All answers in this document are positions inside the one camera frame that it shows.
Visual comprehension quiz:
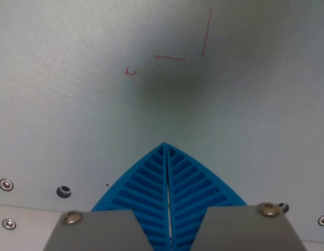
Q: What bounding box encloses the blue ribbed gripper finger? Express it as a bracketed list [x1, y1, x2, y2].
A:
[43, 142, 171, 251]
[166, 143, 307, 251]

